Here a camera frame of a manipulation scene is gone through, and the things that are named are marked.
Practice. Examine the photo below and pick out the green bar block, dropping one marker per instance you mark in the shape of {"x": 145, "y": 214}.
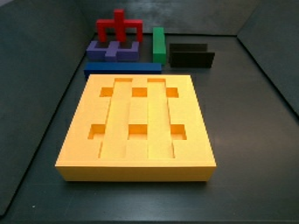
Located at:
{"x": 159, "y": 45}

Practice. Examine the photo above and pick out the yellow slotted board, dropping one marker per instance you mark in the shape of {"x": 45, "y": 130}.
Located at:
{"x": 137, "y": 131}

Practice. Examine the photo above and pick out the blue bar block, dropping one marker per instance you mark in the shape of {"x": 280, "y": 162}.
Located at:
{"x": 122, "y": 68}

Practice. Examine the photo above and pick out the black angled holder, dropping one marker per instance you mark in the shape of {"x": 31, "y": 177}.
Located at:
{"x": 192, "y": 55}

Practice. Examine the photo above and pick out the purple branched block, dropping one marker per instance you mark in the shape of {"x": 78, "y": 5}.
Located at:
{"x": 113, "y": 52}

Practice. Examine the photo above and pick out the red branched block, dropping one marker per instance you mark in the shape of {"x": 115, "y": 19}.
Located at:
{"x": 121, "y": 24}

